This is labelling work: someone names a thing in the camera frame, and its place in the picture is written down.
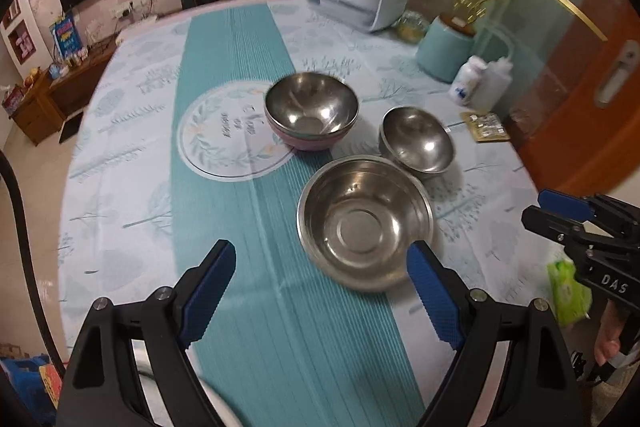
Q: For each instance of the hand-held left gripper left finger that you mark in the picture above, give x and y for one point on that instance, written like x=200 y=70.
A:
x=207 y=297

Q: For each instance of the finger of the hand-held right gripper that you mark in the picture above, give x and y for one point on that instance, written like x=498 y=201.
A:
x=565 y=204
x=550 y=227

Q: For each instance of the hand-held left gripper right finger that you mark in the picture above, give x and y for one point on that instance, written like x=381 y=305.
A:
x=435 y=302

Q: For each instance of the large steel bowl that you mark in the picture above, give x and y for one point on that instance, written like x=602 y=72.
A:
x=360 y=217

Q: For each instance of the small steel bowl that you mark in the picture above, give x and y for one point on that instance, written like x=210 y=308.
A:
x=417 y=142

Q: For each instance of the pink steel bowl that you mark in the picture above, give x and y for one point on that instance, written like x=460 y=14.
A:
x=310 y=102

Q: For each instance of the person's right hand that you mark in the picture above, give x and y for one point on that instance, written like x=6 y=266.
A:
x=607 y=342

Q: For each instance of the green tissue pack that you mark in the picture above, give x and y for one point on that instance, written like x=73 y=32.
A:
x=567 y=292

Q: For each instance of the wooden glass sliding door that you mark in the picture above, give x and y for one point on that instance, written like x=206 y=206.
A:
x=565 y=117

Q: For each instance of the blister pack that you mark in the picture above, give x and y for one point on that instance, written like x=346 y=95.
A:
x=487 y=127

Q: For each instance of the printed teal tablecloth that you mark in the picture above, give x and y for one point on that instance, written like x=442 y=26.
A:
x=125 y=187

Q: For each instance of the white squeeze bottle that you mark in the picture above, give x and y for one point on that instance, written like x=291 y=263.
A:
x=492 y=82

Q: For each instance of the white pill bottle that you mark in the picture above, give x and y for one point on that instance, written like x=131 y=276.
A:
x=465 y=84

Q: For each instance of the teal canister brown lid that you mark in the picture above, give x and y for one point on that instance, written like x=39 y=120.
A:
x=440 y=52

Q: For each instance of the blue printed bag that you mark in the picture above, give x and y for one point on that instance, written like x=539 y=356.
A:
x=25 y=387

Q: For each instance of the glass jar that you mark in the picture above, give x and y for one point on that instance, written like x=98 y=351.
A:
x=412 y=27

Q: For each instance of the wooden television cabinet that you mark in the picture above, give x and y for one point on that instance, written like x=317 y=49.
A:
x=45 y=107

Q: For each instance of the pink tissue box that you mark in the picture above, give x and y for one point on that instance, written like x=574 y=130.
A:
x=12 y=102

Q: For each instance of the yellow fruit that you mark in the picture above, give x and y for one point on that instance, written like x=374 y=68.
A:
x=34 y=77

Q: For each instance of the blue printed box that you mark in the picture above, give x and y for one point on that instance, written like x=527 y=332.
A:
x=65 y=34

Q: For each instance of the wall power outlet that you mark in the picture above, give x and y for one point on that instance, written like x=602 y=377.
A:
x=132 y=6

